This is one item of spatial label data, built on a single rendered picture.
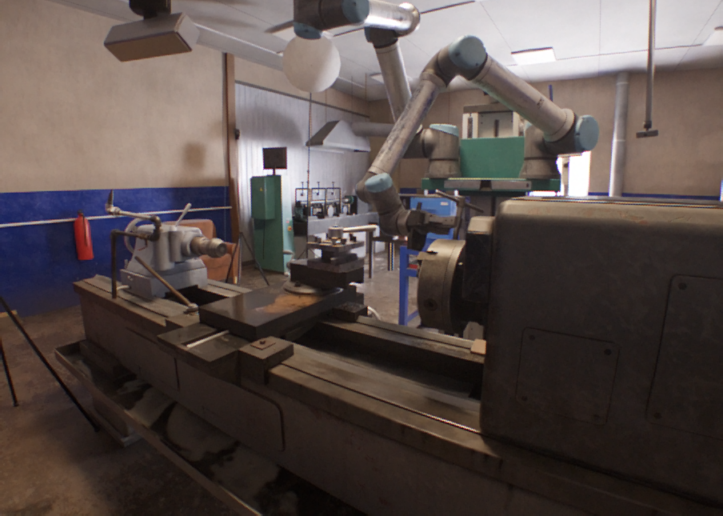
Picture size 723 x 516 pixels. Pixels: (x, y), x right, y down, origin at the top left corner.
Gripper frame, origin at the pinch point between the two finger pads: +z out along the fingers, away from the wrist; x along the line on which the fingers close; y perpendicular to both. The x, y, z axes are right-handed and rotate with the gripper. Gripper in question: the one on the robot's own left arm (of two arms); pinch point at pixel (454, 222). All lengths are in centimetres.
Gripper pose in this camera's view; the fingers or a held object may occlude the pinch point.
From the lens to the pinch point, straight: 106.8
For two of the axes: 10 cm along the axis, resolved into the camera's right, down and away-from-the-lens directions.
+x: 8.4, 2.1, 5.0
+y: 2.0, -9.8, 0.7
